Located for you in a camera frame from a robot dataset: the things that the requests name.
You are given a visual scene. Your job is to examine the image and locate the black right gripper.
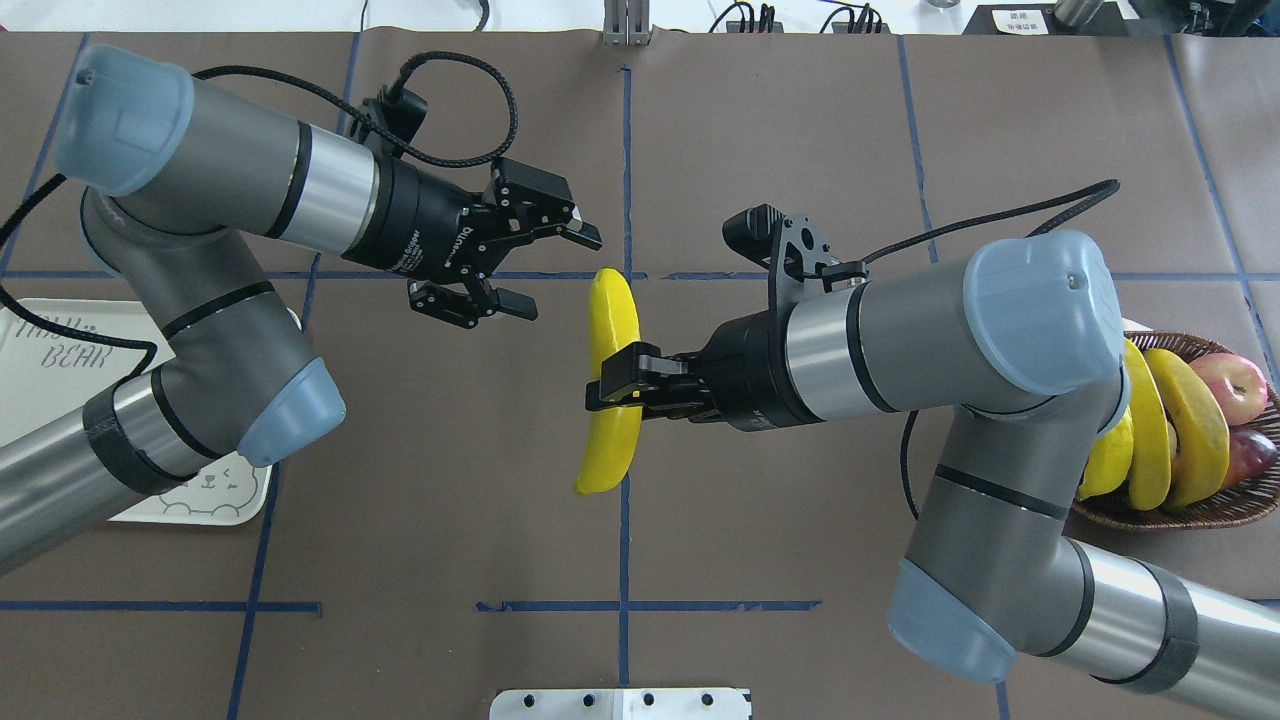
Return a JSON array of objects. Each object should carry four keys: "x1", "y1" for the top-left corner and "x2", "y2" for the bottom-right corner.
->
[{"x1": 585, "y1": 313, "x2": 820, "y2": 432}]

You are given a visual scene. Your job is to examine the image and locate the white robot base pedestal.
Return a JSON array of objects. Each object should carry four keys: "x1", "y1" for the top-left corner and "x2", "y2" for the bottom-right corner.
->
[{"x1": 489, "y1": 687, "x2": 754, "y2": 719}]

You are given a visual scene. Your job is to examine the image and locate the red apple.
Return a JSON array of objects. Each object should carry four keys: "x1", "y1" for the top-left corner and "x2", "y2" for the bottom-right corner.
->
[{"x1": 1189, "y1": 354, "x2": 1268, "y2": 427}]

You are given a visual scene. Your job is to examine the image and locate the yellow banana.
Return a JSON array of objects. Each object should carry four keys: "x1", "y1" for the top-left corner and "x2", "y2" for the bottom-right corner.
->
[
  {"x1": 1144, "y1": 348, "x2": 1230, "y2": 512},
  {"x1": 573, "y1": 266, "x2": 643, "y2": 496},
  {"x1": 1076, "y1": 409, "x2": 1135, "y2": 501},
  {"x1": 1124, "y1": 340, "x2": 1172, "y2": 511}
]

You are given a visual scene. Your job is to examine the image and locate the dark purple fruit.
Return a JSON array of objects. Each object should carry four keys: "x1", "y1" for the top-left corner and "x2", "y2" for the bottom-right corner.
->
[{"x1": 1220, "y1": 427, "x2": 1277, "y2": 491}]

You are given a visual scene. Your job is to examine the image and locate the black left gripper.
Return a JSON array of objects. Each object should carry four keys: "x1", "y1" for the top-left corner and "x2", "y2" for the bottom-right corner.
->
[{"x1": 342, "y1": 158, "x2": 603, "y2": 328}]

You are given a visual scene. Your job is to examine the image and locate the aluminium frame post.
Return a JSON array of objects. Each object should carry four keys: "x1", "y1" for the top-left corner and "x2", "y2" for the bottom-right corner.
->
[{"x1": 602, "y1": 0, "x2": 653, "y2": 47}]

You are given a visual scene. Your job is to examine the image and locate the brown wicker basket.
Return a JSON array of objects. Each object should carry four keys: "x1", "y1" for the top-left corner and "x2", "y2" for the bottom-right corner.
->
[{"x1": 1071, "y1": 331, "x2": 1279, "y2": 532}]

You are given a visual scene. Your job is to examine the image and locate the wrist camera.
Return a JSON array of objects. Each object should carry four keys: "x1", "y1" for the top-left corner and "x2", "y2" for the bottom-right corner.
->
[
  {"x1": 721, "y1": 204, "x2": 844, "y2": 292},
  {"x1": 351, "y1": 86, "x2": 428, "y2": 158}
]

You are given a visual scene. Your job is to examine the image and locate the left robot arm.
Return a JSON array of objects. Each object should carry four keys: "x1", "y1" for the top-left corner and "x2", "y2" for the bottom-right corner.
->
[{"x1": 3, "y1": 45, "x2": 602, "y2": 571}]

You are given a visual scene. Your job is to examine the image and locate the white bear print tray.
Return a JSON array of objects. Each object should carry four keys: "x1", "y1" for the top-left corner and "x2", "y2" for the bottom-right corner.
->
[{"x1": 1, "y1": 299, "x2": 275, "y2": 527}]

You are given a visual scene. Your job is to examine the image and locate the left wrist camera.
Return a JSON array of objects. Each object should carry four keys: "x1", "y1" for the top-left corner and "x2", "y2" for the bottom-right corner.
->
[{"x1": 351, "y1": 86, "x2": 428, "y2": 158}]

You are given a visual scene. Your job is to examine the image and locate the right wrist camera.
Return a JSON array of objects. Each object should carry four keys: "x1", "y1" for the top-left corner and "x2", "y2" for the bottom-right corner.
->
[{"x1": 721, "y1": 204, "x2": 844, "y2": 292}]

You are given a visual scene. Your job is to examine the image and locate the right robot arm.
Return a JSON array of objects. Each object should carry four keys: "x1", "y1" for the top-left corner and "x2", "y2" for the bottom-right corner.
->
[{"x1": 575, "y1": 217, "x2": 1277, "y2": 719}]

